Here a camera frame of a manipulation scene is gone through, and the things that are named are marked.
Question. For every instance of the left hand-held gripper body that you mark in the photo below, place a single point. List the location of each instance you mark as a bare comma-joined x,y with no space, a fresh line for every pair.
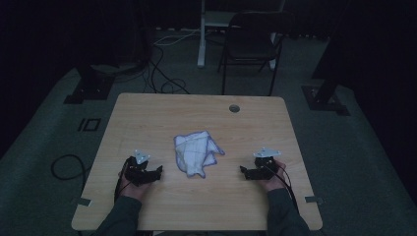
137,172

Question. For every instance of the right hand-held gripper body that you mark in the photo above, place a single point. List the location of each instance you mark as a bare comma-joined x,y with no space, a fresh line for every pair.
264,167

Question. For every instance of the white cloth with purple edge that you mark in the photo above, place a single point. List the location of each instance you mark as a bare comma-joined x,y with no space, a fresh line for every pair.
195,154

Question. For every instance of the person's right hand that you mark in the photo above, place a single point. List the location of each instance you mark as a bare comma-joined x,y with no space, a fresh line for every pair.
273,183

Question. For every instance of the grey tape strip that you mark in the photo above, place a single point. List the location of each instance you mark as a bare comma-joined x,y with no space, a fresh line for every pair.
84,202
313,199

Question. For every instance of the grey table grommet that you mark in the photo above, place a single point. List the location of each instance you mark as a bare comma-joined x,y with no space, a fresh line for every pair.
234,108

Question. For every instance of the black stand with base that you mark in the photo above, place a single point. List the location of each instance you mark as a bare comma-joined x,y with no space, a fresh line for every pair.
324,98

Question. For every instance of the black stand base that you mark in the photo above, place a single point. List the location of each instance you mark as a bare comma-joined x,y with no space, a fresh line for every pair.
91,90

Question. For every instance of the black folding chair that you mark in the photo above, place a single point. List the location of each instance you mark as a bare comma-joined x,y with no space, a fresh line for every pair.
252,46

